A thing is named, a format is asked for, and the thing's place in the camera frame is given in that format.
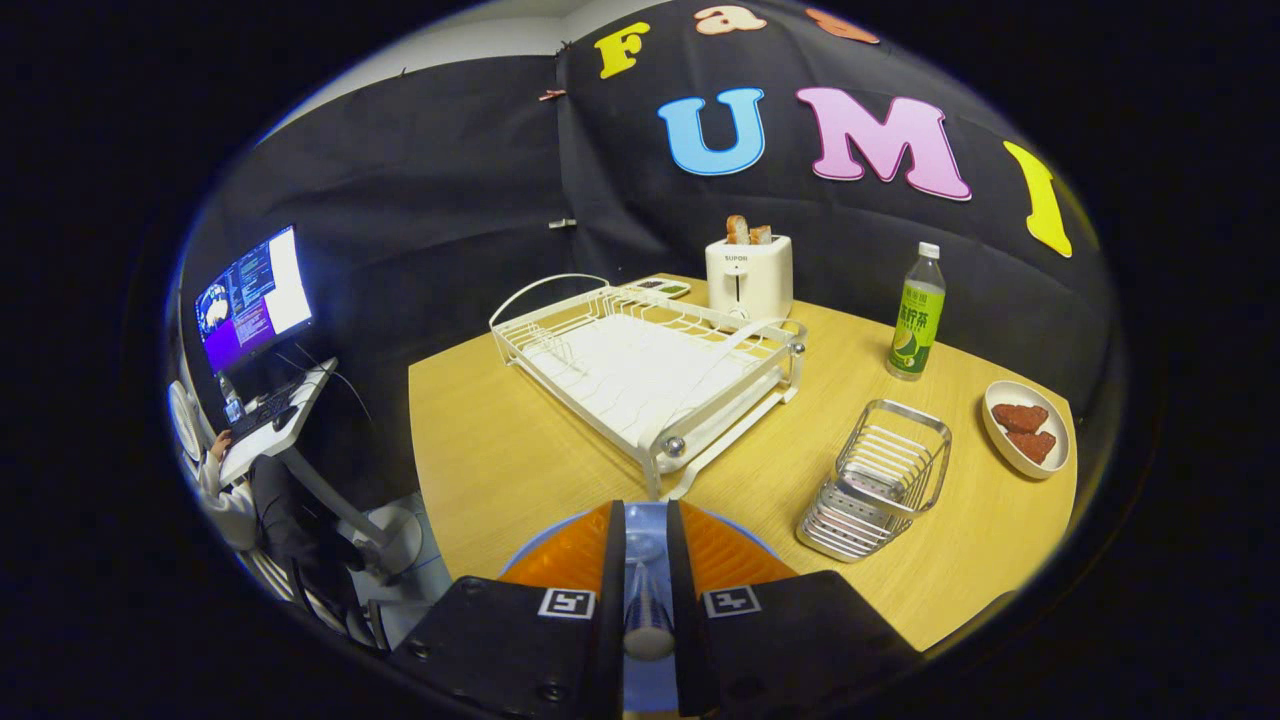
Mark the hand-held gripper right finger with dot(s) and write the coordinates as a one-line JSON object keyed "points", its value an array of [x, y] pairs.
{"points": [[690, 650]]}

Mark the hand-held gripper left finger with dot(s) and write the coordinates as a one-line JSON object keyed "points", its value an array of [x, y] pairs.
{"points": [[611, 650]]}

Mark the blue plate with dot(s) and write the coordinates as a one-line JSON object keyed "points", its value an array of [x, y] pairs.
{"points": [[645, 520]]}

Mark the white oval dish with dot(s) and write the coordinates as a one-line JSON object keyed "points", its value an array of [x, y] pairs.
{"points": [[1000, 450]]}

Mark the white compartment snack tray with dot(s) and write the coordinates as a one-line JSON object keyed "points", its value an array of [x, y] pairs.
{"points": [[662, 288]]}

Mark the white toaster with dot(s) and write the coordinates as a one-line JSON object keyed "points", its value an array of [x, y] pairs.
{"points": [[750, 285]]}

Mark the green label drink bottle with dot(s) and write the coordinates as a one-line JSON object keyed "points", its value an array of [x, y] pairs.
{"points": [[915, 330]]}

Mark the red meat piece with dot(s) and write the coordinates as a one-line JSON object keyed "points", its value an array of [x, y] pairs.
{"points": [[1033, 446], [1020, 417]]}

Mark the white standing desk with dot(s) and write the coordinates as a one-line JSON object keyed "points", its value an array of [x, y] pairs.
{"points": [[268, 442]]}

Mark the toasted bread slice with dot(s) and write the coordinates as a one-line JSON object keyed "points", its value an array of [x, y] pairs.
{"points": [[760, 236], [738, 230]]}

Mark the black keyboard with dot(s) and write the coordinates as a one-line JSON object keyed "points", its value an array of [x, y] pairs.
{"points": [[262, 415]]}

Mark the white round fan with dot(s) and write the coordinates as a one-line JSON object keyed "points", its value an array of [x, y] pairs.
{"points": [[185, 420]]}

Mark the black backdrop cloth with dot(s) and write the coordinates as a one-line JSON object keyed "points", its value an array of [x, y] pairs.
{"points": [[450, 180]]}

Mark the computer monitor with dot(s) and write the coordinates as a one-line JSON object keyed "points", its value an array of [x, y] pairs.
{"points": [[250, 300]]}

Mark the white frame chair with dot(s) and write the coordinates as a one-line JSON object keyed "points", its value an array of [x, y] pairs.
{"points": [[300, 592]]}

